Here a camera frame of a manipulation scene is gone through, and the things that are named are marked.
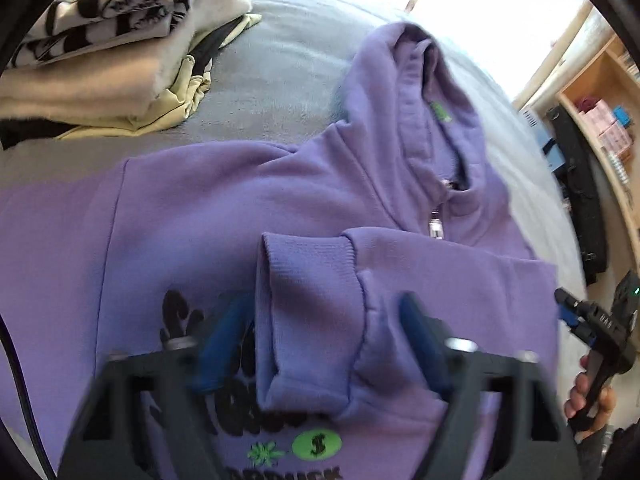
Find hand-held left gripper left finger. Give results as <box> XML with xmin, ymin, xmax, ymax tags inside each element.
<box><xmin>57</xmin><ymin>290</ymin><xmax>256</xmax><ymax>480</ymax></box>

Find pink boxes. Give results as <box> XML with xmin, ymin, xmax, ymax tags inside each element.
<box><xmin>575</xmin><ymin>97</ymin><xmax>632</xmax><ymax>153</ymax></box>

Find grey blue box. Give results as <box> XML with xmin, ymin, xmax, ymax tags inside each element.
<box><xmin>519</xmin><ymin>107</ymin><xmax>563</xmax><ymax>173</ymax></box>

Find black hanging bag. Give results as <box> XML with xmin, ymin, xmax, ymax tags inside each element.
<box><xmin>545</xmin><ymin>107</ymin><xmax>608</xmax><ymax>286</ymax></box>

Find pale yellow folded garment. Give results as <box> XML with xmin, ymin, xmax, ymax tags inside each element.
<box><xmin>55</xmin><ymin>14</ymin><xmax>263</xmax><ymax>140</ymax></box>

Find black white printed garment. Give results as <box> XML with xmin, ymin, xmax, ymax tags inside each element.
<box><xmin>10</xmin><ymin>0</ymin><xmax>266</xmax><ymax>68</ymax></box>

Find person's right forearm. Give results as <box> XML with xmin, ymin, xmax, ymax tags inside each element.
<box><xmin>600</xmin><ymin>425</ymin><xmax>638</xmax><ymax>480</ymax></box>

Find black cable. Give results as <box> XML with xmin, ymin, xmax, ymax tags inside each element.
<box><xmin>0</xmin><ymin>317</ymin><xmax>56</xmax><ymax>480</ymax></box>

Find purple hoodie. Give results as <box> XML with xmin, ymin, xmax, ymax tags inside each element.
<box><xmin>0</xmin><ymin>22</ymin><xmax>563</xmax><ymax>480</ymax></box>

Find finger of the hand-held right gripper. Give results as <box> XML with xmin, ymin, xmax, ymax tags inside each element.
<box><xmin>554</xmin><ymin>286</ymin><xmax>596</xmax><ymax>341</ymax></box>

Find grey fleece blanket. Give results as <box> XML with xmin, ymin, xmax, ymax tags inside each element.
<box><xmin>0</xmin><ymin>0</ymin><xmax>576</xmax><ymax>241</ymax></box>

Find wooden shelf unit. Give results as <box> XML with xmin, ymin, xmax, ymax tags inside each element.
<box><xmin>515</xmin><ymin>35</ymin><xmax>640</xmax><ymax>261</ymax></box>

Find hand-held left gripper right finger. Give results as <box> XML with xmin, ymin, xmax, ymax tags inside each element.
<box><xmin>397</xmin><ymin>291</ymin><xmax>583</xmax><ymax>480</ymax></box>

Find person's right hand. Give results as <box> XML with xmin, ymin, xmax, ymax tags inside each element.
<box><xmin>565</xmin><ymin>355</ymin><xmax>616</xmax><ymax>433</ymax></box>

